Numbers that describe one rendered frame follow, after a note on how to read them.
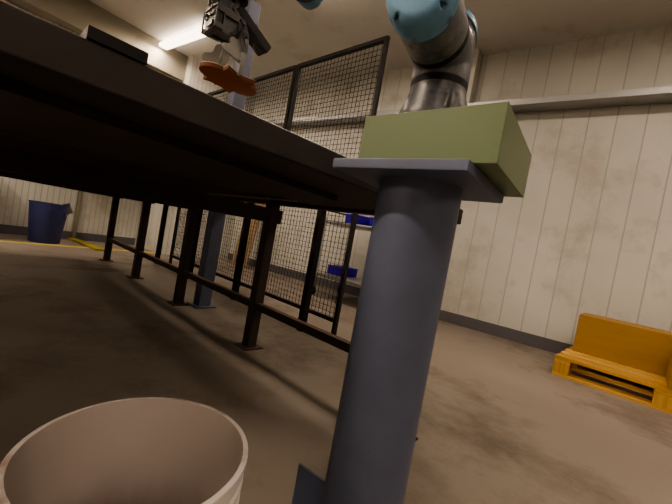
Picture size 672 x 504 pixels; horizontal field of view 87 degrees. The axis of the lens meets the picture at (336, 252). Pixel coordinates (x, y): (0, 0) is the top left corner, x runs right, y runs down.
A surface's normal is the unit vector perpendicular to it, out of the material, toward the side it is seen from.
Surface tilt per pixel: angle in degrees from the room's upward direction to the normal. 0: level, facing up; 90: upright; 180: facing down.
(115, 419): 87
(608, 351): 90
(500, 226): 90
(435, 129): 90
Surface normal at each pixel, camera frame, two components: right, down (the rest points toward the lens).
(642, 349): -0.65, -0.09
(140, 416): 0.42, 0.05
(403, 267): -0.24, -0.01
